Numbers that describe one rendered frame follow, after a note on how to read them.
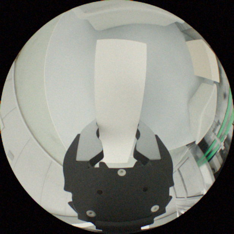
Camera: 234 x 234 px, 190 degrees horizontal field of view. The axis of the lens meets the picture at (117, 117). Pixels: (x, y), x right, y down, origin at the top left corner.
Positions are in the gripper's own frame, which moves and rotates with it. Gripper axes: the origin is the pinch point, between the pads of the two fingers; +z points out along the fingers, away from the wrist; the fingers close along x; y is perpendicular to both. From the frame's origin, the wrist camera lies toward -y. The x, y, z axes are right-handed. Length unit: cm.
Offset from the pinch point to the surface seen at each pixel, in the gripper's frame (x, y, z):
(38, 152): -257, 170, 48
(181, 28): 18.6, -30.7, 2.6
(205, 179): 53, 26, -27
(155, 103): 8.9, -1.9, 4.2
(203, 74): 23.6, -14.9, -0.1
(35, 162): -255, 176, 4
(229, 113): 58, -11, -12
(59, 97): -14.2, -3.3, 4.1
